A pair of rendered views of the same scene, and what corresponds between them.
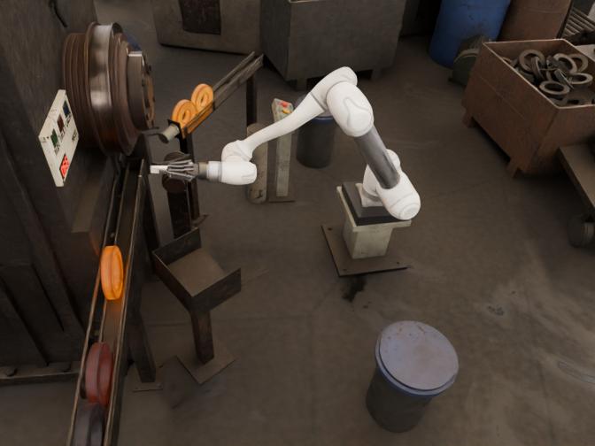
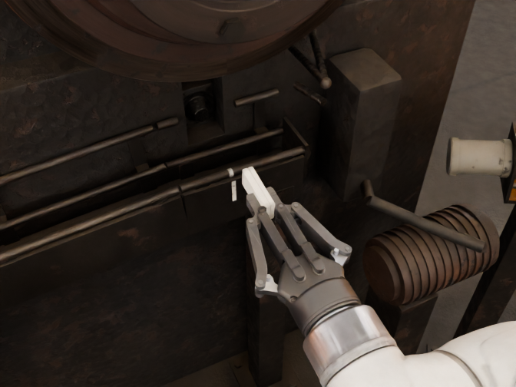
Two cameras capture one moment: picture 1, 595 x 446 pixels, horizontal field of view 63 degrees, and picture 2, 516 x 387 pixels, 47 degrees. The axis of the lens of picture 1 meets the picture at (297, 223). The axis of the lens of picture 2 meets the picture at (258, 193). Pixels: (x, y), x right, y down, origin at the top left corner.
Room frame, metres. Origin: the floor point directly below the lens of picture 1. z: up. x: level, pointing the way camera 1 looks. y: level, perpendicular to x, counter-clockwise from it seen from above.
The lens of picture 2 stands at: (1.46, 0.09, 1.30)
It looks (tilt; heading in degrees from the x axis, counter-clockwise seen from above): 46 degrees down; 76
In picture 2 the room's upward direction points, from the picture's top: straight up
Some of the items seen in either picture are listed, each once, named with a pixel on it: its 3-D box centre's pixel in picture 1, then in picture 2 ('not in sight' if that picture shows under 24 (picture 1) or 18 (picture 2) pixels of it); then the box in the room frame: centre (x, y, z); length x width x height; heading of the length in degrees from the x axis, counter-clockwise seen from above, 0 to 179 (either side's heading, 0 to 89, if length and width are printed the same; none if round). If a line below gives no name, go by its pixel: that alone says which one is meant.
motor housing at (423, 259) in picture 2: (180, 201); (408, 315); (1.91, 0.65, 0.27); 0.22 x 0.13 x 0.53; 11
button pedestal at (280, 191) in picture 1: (282, 153); not in sight; (2.37, 0.13, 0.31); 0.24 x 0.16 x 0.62; 11
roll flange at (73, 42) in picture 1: (91, 91); not in sight; (1.55, 0.80, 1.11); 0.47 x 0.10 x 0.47; 11
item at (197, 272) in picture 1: (203, 316); not in sight; (1.13, 0.35, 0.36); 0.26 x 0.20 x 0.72; 46
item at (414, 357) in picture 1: (405, 380); not in sight; (1.01, -0.51, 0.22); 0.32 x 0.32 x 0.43
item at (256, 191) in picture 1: (257, 165); not in sight; (2.30, 0.28, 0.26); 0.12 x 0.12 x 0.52
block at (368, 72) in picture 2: (137, 149); (354, 127); (1.79, 0.77, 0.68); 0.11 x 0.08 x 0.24; 101
